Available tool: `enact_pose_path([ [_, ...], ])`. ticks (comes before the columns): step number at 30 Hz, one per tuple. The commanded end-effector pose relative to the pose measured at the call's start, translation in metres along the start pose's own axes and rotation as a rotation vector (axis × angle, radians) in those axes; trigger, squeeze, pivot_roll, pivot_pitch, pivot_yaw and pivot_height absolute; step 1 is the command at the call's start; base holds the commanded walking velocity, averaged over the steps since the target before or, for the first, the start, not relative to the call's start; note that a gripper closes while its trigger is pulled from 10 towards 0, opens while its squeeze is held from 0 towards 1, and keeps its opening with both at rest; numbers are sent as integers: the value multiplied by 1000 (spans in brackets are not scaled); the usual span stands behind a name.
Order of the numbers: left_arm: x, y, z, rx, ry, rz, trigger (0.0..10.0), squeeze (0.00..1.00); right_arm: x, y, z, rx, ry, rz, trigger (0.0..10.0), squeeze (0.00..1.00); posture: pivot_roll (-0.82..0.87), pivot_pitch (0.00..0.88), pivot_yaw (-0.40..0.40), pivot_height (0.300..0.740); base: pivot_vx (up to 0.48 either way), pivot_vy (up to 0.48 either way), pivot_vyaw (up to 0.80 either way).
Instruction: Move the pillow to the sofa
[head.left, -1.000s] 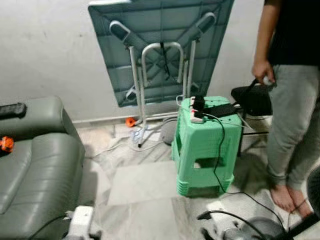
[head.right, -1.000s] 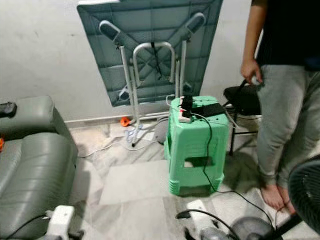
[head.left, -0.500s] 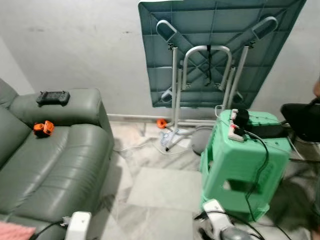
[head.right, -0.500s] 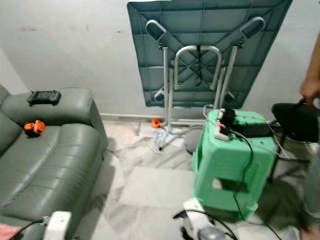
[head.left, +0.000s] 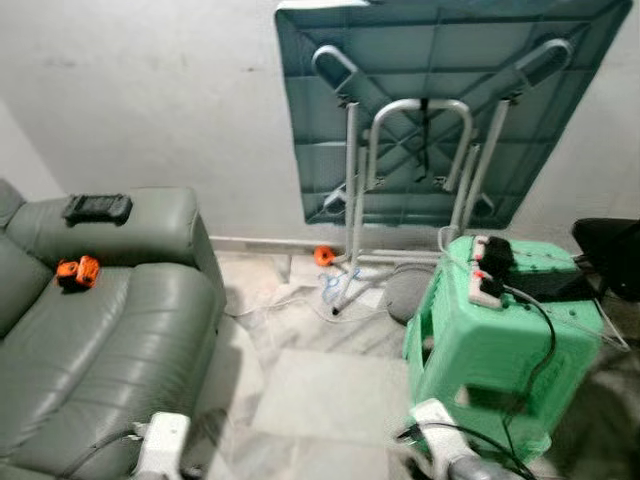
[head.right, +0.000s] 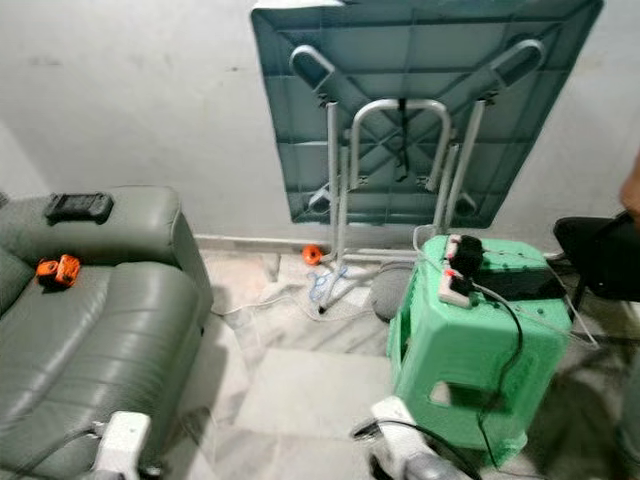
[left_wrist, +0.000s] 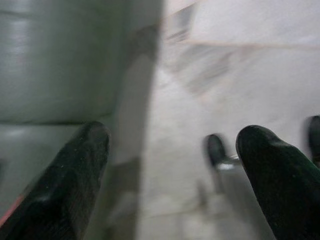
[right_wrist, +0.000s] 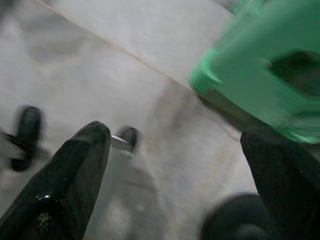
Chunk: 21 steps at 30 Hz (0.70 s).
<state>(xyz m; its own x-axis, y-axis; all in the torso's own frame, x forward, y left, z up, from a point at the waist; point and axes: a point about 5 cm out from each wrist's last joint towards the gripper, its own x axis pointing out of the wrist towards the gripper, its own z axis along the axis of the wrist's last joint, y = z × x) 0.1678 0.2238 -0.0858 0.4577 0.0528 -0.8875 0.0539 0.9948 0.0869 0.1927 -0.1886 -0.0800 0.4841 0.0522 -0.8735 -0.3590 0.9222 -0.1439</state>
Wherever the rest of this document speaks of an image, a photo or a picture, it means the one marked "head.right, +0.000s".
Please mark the grey-green leather sofa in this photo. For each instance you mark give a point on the grey-green leather sofa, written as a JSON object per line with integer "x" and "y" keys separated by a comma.
{"x": 100, "y": 350}

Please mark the orange and black device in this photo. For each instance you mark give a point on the orange and black device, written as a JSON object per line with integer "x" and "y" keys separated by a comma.
{"x": 58, "y": 271}

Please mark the black handheld controller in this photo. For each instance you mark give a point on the black handheld controller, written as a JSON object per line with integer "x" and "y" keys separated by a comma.
{"x": 79, "y": 207}

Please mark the small orange roll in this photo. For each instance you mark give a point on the small orange roll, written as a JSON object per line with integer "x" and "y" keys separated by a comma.
{"x": 312, "y": 256}

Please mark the clear plastic bottle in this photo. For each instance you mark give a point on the clear plastic bottle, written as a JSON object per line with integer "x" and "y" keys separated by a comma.
{"x": 322, "y": 288}

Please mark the grey round cushion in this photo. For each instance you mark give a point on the grey round cushion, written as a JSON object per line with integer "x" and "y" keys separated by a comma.
{"x": 387, "y": 292}

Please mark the white power strip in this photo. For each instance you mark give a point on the white power strip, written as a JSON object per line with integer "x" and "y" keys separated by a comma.
{"x": 453, "y": 290}

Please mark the green plastic stool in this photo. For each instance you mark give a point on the green plastic stool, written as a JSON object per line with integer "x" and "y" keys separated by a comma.
{"x": 445, "y": 350}

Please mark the grey-green folded table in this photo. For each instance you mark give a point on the grey-green folded table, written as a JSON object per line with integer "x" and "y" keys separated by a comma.
{"x": 530, "y": 120}

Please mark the black chair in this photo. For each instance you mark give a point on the black chair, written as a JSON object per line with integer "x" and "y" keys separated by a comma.
{"x": 595, "y": 255}

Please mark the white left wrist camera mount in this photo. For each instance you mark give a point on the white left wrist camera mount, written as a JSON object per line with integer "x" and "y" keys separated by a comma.
{"x": 123, "y": 445}

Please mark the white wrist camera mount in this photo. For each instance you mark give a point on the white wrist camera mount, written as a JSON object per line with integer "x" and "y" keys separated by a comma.
{"x": 123, "y": 445}
{"x": 395, "y": 428}

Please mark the white wall pipe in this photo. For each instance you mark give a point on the white wall pipe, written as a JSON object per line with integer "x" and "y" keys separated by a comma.
{"x": 250, "y": 242}

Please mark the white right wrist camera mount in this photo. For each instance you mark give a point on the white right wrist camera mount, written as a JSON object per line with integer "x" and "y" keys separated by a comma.
{"x": 395, "y": 428}

